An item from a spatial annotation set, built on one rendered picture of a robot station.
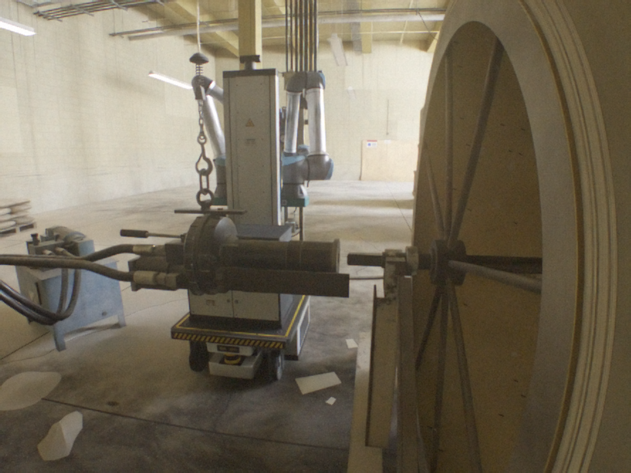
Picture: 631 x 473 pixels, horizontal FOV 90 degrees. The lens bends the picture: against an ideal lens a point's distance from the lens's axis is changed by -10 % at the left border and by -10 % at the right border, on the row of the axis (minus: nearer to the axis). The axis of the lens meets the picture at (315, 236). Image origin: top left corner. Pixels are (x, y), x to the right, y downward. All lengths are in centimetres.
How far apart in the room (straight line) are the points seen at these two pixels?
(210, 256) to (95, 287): 177
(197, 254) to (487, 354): 146
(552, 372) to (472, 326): 149
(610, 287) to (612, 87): 21
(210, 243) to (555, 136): 97
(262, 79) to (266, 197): 72
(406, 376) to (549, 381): 51
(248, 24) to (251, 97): 849
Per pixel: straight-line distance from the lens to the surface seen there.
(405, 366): 99
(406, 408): 96
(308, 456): 174
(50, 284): 274
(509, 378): 196
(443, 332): 124
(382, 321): 120
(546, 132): 55
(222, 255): 122
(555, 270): 51
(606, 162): 45
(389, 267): 112
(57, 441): 208
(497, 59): 86
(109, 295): 292
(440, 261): 113
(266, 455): 175
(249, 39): 1061
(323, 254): 114
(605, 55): 52
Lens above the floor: 126
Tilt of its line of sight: 13 degrees down
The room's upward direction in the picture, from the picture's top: straight up
